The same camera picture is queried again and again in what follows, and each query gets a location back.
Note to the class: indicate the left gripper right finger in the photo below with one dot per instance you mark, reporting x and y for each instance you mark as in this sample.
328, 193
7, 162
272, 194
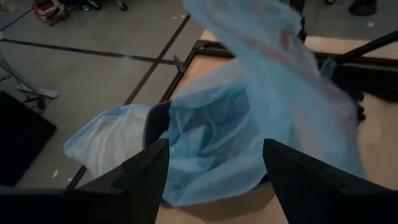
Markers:
320, 199

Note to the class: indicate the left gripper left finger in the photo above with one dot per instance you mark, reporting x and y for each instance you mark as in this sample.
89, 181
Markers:
140, 186

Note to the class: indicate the translucent trash bag blue hem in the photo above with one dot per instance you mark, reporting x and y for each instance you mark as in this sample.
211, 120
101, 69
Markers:
105, 137

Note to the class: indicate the light blue trash bag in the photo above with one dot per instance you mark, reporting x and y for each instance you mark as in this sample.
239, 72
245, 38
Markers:
224, 130

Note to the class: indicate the black box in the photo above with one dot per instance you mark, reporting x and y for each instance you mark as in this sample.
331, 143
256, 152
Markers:
21, 140

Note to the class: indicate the white power strip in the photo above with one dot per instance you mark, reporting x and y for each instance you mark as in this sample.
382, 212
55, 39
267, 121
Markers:
43, 92

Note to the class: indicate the chair base with casters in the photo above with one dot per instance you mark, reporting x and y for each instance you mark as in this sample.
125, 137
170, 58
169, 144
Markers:
122, 6

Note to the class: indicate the red equipment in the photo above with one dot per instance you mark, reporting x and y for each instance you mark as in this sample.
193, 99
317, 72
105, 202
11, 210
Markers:
49, 11

